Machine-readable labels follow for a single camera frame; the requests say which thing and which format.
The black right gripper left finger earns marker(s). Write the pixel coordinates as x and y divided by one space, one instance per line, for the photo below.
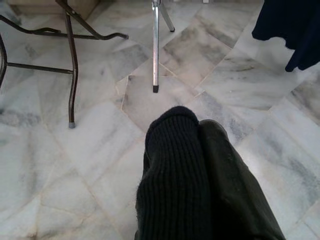
175 175

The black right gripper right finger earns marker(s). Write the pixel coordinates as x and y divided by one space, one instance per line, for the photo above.
232 200

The silver metal clothes rack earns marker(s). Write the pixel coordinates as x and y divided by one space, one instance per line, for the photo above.
156 50

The navy t-shirt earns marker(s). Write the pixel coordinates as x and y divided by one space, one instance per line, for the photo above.
295 30

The light wooden cabinet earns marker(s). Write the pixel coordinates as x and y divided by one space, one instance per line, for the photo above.
50 7

